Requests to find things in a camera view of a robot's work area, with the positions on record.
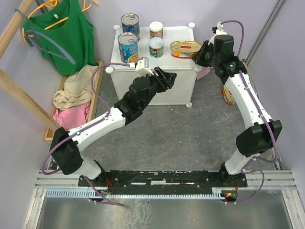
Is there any wooden rack pole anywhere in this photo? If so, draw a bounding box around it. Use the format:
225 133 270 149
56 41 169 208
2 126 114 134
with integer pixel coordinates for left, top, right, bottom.
0 70 61 131
0 0 34 58

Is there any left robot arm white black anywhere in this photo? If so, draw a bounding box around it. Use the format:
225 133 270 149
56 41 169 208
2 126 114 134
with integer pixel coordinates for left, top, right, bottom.
50 67 177 186

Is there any green can white lid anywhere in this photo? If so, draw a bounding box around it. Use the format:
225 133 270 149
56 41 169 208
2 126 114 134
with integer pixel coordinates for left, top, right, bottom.
149 37 164 58

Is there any aluminium floor rail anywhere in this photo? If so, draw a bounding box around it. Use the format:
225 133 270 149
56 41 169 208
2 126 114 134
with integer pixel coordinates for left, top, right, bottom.
34 170 297 190

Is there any grey blue clothes hanger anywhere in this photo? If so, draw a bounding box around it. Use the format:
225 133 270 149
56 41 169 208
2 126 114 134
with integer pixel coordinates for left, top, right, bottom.
14 8 77 65

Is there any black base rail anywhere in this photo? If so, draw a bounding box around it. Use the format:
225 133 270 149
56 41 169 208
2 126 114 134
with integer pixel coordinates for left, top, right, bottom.
90 170 247 195

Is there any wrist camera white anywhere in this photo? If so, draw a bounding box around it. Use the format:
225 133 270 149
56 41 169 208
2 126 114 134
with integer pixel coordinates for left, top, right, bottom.
212 22 227 36
129 57 153 76

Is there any mauve cloth on floor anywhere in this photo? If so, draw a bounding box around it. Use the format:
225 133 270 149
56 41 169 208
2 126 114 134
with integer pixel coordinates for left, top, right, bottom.
196 67 211 81

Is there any orange can white lid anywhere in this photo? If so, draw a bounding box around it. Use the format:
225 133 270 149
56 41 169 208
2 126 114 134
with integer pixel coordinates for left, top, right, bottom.
149 21 163 39

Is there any wooden rack pole lower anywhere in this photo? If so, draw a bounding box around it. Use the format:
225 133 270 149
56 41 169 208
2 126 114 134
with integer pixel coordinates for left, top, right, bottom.
0 70 61 131

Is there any aluminium frame post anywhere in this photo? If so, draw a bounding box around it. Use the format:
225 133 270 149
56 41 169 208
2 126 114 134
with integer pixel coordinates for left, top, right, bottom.
245 0 286 65

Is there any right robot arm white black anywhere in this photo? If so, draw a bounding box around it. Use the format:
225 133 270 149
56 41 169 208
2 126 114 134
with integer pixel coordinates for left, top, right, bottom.
193 35 283 187

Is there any wooden rack pole upper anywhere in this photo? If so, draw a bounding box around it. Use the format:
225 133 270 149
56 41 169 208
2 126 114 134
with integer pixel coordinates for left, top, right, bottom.
0 0 34 58

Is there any white cable duct comb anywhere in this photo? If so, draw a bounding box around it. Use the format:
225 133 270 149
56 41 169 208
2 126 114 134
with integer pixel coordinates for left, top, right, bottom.
45 188 224 200

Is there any pink cloth in tray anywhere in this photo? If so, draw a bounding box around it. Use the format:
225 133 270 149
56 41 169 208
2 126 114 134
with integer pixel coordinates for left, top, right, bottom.
53 102 91 130

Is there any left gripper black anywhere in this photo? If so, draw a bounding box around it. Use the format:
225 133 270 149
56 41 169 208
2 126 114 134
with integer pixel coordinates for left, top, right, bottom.
141 67 177 109

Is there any oval gold tin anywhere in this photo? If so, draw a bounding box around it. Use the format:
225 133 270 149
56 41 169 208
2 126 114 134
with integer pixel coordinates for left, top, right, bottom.
222 85 235 105
170 41 202 59

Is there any orange clothes hanger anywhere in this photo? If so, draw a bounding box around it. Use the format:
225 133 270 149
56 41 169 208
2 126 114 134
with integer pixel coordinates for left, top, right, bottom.
22 0 93 47

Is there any green tank top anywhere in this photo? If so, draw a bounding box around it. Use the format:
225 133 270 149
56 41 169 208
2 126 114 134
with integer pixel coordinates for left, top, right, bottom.
21 0 95 77

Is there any blue can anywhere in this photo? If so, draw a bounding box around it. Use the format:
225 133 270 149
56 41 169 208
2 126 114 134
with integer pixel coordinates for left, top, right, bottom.
118 32 139 63
121 13 140 40

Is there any white cube cabinet counter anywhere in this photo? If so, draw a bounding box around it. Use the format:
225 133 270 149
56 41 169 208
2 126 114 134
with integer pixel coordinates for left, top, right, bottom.
105 22 203 108

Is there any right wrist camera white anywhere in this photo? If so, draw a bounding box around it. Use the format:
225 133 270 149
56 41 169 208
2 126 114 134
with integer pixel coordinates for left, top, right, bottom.
212 22 227 36

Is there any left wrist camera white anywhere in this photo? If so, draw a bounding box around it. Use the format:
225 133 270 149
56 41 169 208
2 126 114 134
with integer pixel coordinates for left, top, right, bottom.
129 57 153 76

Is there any beige cloth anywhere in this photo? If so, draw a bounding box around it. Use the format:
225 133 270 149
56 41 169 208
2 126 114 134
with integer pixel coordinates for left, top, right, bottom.
52 64 98 111

